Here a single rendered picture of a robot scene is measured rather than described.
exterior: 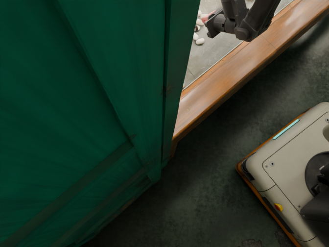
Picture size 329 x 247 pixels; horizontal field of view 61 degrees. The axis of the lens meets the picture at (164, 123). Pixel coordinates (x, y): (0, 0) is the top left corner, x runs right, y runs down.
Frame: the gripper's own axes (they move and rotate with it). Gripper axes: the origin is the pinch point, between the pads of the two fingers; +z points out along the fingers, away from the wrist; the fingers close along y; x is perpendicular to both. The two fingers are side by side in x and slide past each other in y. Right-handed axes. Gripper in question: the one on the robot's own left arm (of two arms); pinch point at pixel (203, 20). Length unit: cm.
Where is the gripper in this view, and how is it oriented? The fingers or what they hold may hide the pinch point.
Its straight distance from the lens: 111.6
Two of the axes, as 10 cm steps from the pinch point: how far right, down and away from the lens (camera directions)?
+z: -5.1, -3.8, 7.7
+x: 4.1, 6.8, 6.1
